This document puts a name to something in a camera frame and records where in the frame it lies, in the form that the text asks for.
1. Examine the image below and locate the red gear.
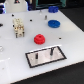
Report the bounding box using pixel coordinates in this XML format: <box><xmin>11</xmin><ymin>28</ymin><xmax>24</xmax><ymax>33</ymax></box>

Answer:
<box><xmin>34</xmin><ymin>34</ymin><xmax>45</xmax><ymax>45</ymax></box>

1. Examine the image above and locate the large blue gear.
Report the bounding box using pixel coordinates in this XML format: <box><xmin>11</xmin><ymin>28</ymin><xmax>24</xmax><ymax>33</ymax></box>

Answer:
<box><xmin>48</xmin><ymin>20</ymin><xmax>60</xmax><ymax>28</ymax></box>

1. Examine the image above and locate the right metal peg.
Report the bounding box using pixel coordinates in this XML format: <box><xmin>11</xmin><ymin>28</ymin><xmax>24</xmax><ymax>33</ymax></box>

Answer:
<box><xmin>49</xmin><ymin>47</ymin><xmax>55</xmax><ymax>57</ymax></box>

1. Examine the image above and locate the small dark blue gear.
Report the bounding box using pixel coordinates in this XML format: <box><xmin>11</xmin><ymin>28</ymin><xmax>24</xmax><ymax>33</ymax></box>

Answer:
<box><xmin>48</xmin><ymin>6</ymin><xmax>59</xmax><ymax>13</ymax></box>

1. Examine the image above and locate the metal base plate black border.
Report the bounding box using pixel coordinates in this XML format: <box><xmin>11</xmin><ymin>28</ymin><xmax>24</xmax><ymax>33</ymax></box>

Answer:
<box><xmin>26</xmin><ymin>46</ymin><xmax>66</xmax><ymax>68</ymax></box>

